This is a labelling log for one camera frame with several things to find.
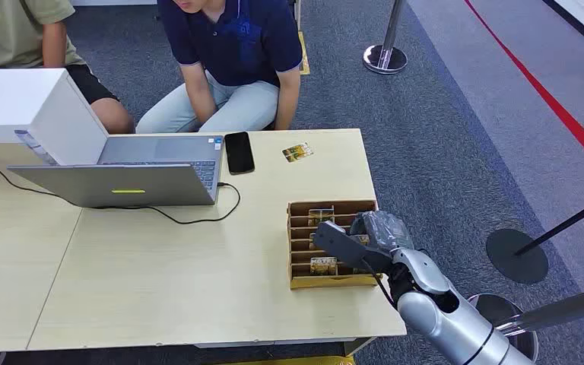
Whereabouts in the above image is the black charging cable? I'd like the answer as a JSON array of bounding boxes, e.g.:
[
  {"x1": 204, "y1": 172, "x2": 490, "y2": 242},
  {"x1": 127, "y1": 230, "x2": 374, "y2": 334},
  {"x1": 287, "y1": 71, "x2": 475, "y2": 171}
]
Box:
[{"x1": 0, "y1": 162, "x2": 242, "y2": 226}]

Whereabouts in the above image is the white box cabinet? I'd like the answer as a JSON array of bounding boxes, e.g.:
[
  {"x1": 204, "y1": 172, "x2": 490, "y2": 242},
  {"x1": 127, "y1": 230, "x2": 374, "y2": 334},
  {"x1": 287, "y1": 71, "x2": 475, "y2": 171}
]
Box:
[{"x1": 0, "y1": 68, "x2": 109, "y2": 167}]

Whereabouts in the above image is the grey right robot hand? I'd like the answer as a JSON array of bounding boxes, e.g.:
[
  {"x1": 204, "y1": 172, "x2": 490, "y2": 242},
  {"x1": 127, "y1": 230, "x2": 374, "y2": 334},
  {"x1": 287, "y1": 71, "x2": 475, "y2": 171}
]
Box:
[{"x1": 350, "y1": 211, "x2": 415, "y2": 253}]

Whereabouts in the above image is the chrome stanchion with round base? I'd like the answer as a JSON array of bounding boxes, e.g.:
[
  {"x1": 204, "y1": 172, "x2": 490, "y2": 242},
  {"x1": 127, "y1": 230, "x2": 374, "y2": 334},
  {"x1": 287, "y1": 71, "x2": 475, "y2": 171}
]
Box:
[
  {"x1": 468, "y1": 281, "x2": 584, "y2": 362},
  {"x1": 363, "y1": 0, "x2": 408, "y2": 75}
]

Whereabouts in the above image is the wooden slotted card holder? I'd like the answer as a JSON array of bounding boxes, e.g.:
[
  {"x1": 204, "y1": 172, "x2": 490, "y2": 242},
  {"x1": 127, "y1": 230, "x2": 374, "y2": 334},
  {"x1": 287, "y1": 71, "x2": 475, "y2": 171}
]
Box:
[{"x1": 287, "y1": 199, "x2": 384, "y2": 291}]

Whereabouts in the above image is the black stanchion with flat base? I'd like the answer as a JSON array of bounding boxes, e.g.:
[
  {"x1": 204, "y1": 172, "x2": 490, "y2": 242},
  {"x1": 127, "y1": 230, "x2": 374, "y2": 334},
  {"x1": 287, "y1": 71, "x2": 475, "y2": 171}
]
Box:
[{"x1": 485, "y1": 190, "x2": 584, "y2": 284}]

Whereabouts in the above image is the person in olive shirt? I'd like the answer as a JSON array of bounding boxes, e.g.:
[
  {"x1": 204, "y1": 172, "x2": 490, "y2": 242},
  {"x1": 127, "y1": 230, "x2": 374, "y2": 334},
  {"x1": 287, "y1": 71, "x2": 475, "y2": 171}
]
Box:
[{"x1": 0, "y1": 0, "x2": 136, "y2": 135}]

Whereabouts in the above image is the silver laptop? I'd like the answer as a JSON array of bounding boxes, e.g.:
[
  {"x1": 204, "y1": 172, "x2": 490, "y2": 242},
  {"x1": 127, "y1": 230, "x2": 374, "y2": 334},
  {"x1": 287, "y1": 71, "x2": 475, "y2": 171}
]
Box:
[{"x1": 7, "y1": 135, "x2": 225, "y2": 208}]

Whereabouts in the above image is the person in navy shirt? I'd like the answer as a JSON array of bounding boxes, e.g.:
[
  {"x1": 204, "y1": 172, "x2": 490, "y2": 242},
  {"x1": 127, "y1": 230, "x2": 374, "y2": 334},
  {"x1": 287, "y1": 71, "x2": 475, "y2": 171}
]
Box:
[{"x1": 135, "y1": 0, "x2": 303, "y2": 135}]

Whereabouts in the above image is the yellow floor strip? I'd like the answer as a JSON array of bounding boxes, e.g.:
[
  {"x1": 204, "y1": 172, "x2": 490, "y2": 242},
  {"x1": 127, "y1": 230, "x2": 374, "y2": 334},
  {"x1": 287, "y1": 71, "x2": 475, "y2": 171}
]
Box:
[{"x1": 297, "y1": 30, "x2": 311, "y2": 75}]

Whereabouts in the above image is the black smartphone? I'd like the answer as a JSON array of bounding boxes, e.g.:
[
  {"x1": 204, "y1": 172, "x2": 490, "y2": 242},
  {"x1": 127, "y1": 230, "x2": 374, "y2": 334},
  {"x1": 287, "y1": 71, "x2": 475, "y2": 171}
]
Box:
[{"x1": 224, "y1": 132, "x2": 256, "y2": 176}]

